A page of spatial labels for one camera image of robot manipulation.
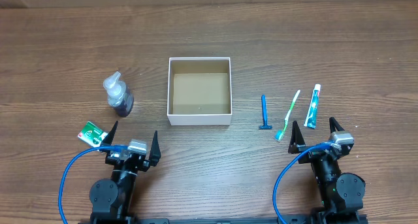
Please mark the clear pump bottle dark liquid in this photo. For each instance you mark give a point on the clear pump bottle dark liquid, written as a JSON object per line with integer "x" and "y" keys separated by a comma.
{"x": 119, "y": 95}

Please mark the white cardboard box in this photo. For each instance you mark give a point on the white cardboard box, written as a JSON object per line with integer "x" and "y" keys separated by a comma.
{"x": 199, "y": 91}

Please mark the green white toothbrush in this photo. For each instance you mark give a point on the green white toothbrush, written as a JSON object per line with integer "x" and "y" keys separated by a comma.
{"x": 280, "y": 134}

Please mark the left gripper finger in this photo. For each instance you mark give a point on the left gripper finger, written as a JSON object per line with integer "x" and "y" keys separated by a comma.
{"x": 155, "y": 152}
{"x": 107, "y": 141}

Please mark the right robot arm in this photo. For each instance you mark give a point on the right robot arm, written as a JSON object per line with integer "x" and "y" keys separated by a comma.
{"x": 341, "y": 193}

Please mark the blue disposable razor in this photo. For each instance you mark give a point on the blue disposable razor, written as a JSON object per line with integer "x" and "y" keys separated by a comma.
{"x": 265, "y": 125}

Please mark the green white soap packet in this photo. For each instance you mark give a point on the green white soap packet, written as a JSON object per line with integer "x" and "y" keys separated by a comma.
{"x": 92, "y": 135}

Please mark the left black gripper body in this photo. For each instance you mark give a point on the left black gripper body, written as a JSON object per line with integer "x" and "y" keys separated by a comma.
{"x": 111, "y": 155}

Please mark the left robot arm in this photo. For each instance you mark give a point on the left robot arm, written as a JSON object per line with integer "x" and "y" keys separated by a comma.
{"x": 111, "y": 197}

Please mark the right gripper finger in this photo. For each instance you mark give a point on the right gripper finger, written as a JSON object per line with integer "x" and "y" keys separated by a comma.
{"x": 297, "y": 143}
{"x": 334, "y": 125}

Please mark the white teal toothpaste tube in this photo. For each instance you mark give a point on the white teal toothpaste tube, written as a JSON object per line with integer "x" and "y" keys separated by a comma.
{"x": 311, "y": 117}

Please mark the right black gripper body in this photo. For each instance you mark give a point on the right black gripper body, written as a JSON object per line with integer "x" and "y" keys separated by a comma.
{"x": 311, "y": 157}

